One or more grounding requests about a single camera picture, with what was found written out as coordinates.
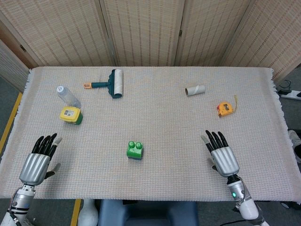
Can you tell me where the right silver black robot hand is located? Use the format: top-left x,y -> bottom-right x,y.
200,129 -> 240,178

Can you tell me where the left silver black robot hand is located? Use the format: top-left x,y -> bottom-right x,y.
18,133 -> 63,186

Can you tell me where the green building block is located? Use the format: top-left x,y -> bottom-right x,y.
126,140 -> 144,159

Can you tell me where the yellow tape measure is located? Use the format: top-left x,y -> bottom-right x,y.
216,95 -> 238,118

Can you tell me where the green tub with yellow lid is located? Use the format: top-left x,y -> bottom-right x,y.
58,106 -> 83,125

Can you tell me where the white robot torso column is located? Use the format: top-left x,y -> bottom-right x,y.
78,199 -> 99,226

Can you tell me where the white shoe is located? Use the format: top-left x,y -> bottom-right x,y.
288,129 -> 301,163

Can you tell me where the grey cardboard tube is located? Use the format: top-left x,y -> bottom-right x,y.
184,84 -> 206,97

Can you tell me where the clear plastic bottle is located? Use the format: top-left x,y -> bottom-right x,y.
55,86 -> 82,109

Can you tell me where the beige woven table cloth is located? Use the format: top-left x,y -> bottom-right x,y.
0,66 -> 301,202

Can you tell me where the white power strip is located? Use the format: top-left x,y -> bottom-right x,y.
281,90 -> 301,101

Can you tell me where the black power adapter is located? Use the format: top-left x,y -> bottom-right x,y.
277,79 -> 292,94

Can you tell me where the teal lint roller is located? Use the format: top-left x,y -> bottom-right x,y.
83,69 -> 125,99

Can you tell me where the beige woven folding screen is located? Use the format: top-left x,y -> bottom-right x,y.
0,0 -> 301,94

